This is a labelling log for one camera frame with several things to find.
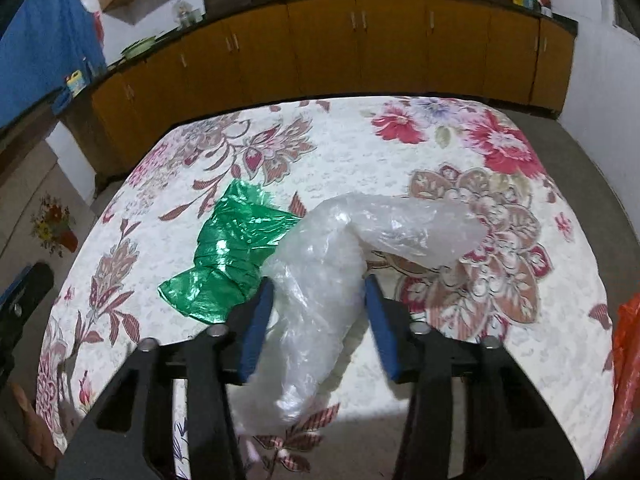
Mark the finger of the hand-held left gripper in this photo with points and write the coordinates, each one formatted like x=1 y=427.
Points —
x=37 y=285

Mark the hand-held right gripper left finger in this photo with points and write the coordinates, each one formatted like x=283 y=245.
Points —
x=255 y=330

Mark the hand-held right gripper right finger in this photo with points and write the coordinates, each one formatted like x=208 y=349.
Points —
x=382 y=330

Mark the clear plastic bag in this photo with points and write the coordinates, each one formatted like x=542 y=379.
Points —
x=320 y=300

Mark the red lined plastic basket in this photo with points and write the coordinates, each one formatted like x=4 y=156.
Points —
x=627 y=375

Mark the person's left forearm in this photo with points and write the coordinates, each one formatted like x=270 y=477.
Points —
x=32 y=420

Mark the green plastic bag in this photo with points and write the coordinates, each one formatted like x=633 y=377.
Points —
x=235 y=255

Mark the floral quilted table cover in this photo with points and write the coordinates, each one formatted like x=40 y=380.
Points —
x=350 y=160

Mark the yellow and blue toy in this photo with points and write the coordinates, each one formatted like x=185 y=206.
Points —
x=75 y=83

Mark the blue hanging cloth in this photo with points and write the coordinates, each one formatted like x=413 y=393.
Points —
x=45 y=45

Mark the green enamel basin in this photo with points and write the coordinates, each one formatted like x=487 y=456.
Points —
x=137 y=48

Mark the wooden base kitchen cabinets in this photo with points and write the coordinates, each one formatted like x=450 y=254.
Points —
x=325 y=45

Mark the glass jar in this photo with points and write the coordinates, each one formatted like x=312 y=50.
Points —
x=185 y=13

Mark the white cup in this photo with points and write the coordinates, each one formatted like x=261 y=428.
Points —
x=545 y=10

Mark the window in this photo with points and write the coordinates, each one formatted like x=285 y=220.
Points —
x=627 y=15

